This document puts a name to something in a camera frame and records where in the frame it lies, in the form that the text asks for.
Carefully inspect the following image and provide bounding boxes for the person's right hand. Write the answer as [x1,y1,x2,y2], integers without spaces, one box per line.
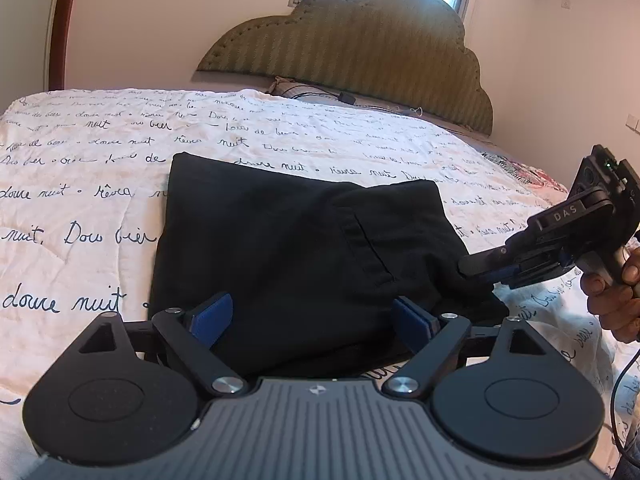
[579,247,640,345]

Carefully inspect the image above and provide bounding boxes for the black charger cable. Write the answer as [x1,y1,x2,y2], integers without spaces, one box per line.
[290,89,425,117]

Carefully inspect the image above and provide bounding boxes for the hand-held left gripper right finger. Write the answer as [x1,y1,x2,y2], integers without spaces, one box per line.
[382,296,553,399]

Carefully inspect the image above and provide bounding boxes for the olive padded headboard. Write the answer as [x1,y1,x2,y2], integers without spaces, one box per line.
[196,0,495,136]

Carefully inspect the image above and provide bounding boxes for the white script-printed quilt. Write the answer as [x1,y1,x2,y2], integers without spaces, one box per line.
[0,88,640,480]

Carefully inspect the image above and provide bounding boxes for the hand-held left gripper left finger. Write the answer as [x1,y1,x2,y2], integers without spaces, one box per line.
[75,292,250,397]

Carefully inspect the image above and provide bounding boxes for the floral patterned cloth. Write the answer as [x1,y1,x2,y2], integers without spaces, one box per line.
[480,150,571,206]

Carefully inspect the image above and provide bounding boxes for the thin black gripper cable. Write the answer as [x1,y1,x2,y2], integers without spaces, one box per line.
[610,344,640,456]

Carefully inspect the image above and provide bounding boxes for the black pants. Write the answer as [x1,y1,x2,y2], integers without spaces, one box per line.
[149,152,511,367]

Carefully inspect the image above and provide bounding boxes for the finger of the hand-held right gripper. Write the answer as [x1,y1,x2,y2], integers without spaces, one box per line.
[458,244,517,280]
[490,266,522,288]

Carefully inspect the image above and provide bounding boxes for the brown wooden door frame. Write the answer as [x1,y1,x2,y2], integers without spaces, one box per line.
[46,0,84,92]

